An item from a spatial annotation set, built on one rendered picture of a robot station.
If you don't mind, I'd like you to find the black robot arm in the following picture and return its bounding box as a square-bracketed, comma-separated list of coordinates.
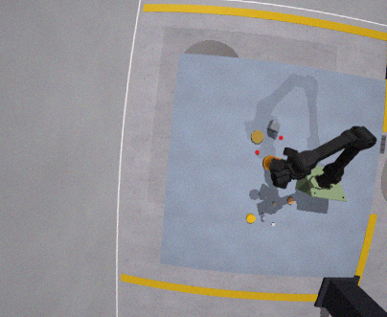
[269, 126, 377, 188]

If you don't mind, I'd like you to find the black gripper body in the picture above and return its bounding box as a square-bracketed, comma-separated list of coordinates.
[277, 147, 298, 189]

